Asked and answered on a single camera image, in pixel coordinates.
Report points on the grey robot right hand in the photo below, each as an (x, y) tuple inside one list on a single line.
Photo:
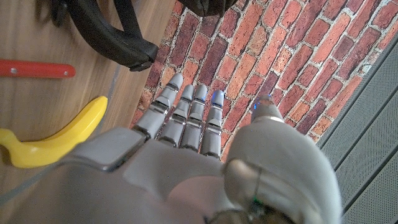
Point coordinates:
[(171, 186)]

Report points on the black fabric backpack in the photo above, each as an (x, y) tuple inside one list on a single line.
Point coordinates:
[(109, 34)]

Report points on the yellow banana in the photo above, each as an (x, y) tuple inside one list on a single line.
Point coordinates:
[(56, 143)]

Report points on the printed brick wall backdrop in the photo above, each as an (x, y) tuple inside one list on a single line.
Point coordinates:
[(264, 62)]

